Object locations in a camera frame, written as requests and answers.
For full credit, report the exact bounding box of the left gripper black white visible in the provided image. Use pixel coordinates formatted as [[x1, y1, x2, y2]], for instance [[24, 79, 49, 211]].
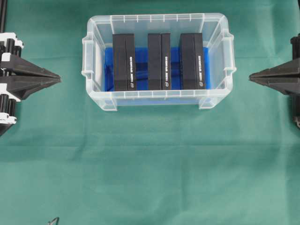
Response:
[[0, 33, 61, 135]]

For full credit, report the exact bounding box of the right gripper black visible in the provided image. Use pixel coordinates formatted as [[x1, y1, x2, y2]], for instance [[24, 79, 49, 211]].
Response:
[[249, 34, 300, 128]]

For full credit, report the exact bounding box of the black box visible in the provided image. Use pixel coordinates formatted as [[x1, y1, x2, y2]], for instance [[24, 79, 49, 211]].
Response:
[[180, 33, 206, 90], [148, 33, 172, 90], [112, 34, 137, 91]]

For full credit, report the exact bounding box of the clear plastic storage case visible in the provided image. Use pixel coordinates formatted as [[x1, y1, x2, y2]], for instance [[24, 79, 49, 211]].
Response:
[[82, 13, 236, 111]]

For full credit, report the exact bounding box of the green table cloth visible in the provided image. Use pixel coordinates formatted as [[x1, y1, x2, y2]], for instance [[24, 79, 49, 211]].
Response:
[[0, 0, 300, 225]]

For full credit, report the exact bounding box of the blue liner sheet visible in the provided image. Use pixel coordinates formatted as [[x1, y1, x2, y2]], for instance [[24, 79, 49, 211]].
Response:
[[105, 47, 211, 91]]

